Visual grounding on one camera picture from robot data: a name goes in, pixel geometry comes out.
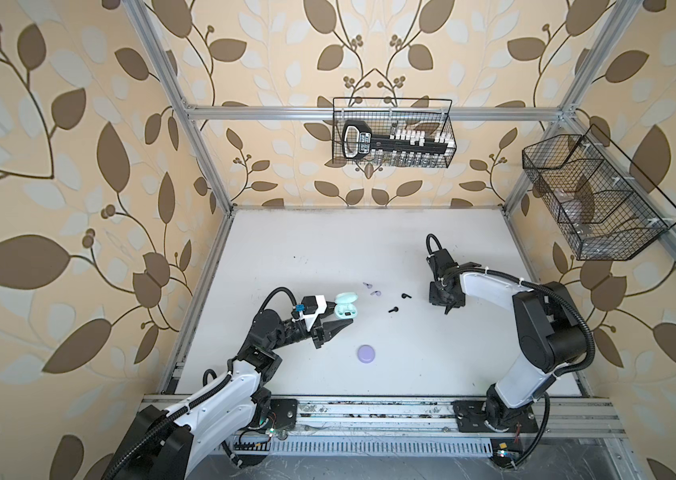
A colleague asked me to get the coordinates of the black wire basket right wall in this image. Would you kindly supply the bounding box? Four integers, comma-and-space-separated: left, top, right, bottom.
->
522, 124, 676, 261

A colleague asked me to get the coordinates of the black wire basket wall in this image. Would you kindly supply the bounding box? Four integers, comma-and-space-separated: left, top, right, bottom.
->
522, 124, 676, 261
331, 96, 457, 170

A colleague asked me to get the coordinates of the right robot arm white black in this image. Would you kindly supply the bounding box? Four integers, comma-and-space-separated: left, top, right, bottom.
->
426, 233, 596, 433

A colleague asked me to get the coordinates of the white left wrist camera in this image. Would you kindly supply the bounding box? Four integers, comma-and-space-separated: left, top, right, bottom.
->
293, 295, 327, 331

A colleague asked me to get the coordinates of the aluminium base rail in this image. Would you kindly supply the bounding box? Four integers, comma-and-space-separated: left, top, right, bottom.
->
139, 394, 627, 458

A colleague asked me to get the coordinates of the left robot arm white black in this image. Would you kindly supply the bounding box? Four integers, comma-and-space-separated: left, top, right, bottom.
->
102, 287, 358, 479

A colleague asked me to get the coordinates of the mint green charging case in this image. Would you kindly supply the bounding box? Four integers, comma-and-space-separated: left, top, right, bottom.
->
334, 292, 358, 319

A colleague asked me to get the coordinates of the black socket holder tool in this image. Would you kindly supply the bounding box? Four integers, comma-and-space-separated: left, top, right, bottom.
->
339, 120, 456, 160

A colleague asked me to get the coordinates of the purple round earbud case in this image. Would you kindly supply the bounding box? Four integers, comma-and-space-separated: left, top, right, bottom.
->
356, 344, 376, 364

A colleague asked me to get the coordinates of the black wire basket back wall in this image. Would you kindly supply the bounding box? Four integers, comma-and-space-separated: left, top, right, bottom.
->
331, 96, 457, 170

